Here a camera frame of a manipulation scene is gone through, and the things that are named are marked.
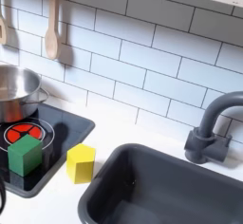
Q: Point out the yellow pentagon block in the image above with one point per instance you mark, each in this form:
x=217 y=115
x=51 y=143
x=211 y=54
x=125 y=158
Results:
x=80 y=164

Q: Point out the steel pot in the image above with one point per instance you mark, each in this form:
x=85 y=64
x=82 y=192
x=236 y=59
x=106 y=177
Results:
x=15 y=91

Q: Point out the grey sink basin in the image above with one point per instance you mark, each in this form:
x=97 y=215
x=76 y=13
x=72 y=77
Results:
x=164 y=186

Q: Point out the wooden spoon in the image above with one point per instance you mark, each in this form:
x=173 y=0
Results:
x=52 y=41

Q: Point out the black stove top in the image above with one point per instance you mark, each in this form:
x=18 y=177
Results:
x=68 y=129

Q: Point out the green cube block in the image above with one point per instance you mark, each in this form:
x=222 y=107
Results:
x=24 y=155

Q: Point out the wooden slotted spatula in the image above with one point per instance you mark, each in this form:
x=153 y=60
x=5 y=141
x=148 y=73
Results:
x=2 y=28

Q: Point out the grey tap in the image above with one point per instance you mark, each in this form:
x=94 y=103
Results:
x=207 y=133

